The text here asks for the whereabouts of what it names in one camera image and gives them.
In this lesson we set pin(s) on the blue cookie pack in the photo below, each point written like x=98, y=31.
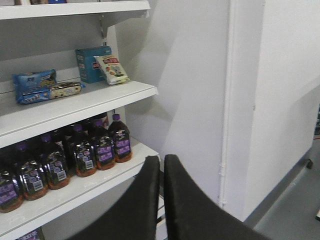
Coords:
x=25, y=82
x=50, y=92

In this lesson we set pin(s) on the teal cookie box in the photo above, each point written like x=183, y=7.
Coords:
x=89, y=68

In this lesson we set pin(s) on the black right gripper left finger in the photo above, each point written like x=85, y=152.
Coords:
x=134, y=215

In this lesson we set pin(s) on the blue cookie pack back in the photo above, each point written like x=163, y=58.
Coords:
x=25, y=82

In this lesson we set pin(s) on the purple cap juice bottle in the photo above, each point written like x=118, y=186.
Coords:
x=121, y=139

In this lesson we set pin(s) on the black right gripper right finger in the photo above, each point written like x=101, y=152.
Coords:
x=191, y=215

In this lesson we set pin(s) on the white snack shelf unit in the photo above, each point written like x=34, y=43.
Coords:
x=40, y=37

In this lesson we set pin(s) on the blue cookie pack front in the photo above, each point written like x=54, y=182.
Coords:
x=50, y=92

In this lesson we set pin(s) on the white cracker bag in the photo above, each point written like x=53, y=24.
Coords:
x=111, y=69

